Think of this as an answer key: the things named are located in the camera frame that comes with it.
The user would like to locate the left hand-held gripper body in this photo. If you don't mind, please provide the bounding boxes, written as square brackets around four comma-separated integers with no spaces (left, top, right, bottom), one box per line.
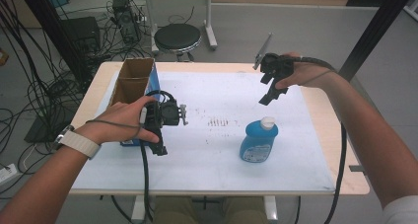
[140,99,189,136]

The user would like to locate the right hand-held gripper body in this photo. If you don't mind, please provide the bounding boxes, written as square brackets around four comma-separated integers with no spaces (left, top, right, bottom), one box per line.
[252,32,296,86]

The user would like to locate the blue cardboard box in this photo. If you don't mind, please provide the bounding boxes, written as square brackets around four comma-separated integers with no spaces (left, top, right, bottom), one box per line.
[107,57,162,148]

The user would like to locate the blue bottle with white cap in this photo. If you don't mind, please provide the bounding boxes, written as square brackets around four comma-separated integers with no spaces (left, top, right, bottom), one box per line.
[239,115,280,164]

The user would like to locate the person's right hand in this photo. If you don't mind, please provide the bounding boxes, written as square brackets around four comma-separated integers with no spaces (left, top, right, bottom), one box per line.
[275,50,341,91]

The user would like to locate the person's left hand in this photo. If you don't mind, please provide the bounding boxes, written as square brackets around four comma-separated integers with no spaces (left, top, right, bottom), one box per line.
[86,95,162,145]

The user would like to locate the white table mat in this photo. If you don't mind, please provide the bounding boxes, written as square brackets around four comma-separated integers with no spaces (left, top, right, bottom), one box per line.
[71,70,336,194]

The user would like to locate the person's khaki trousers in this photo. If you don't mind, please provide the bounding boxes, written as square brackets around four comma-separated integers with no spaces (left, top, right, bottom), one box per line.
[152,195,269,224]

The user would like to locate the white background desk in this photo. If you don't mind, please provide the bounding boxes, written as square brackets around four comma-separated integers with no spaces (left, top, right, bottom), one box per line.
[124,0,246,52]

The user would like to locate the black round stool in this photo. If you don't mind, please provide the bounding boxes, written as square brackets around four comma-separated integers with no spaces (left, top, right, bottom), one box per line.
[153,22,202,62]

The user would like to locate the wristwatch with white band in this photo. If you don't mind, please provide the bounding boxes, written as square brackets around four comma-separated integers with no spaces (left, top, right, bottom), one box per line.
[53,124,103,161]

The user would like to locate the grey computer tower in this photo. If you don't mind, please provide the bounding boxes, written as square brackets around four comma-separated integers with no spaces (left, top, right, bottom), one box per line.
[111,0,143,44]

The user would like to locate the black tape piece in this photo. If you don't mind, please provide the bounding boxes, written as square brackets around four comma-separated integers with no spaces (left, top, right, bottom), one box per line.
[348,164,367,177]

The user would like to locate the black equipment box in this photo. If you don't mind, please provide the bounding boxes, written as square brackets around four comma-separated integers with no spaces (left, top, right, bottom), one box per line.
[60,16,102,54]

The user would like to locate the black floor panel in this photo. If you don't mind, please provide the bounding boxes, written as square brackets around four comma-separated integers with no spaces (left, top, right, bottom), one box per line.
[24,114,77,145]

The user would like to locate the black slanted pole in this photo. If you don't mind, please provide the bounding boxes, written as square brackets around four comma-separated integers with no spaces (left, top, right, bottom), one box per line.
[16,0,91,84]

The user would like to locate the white power strip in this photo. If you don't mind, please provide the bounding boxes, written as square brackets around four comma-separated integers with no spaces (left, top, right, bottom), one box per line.
[0,163,18,187]

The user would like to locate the white shirt sleeve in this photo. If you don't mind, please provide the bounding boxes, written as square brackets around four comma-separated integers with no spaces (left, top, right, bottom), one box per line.
[381,194,418,224]

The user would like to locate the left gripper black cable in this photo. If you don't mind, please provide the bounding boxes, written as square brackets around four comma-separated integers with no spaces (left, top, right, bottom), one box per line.
[139,90,178,224]

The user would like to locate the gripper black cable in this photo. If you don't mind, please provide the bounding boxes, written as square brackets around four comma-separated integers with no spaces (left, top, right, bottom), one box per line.
[139,90,178,224]
[293,55,349,224]

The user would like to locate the thin grey wrist cord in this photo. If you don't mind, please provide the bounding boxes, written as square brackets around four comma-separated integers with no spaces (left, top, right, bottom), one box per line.
[86,118,143,130]
[297,69,333,88]

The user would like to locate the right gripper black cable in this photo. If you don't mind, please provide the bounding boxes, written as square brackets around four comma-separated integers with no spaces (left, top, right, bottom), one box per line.
[293,55,349,224]

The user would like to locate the black metal post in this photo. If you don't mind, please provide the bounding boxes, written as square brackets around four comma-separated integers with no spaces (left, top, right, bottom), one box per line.
[338,0,418,82]

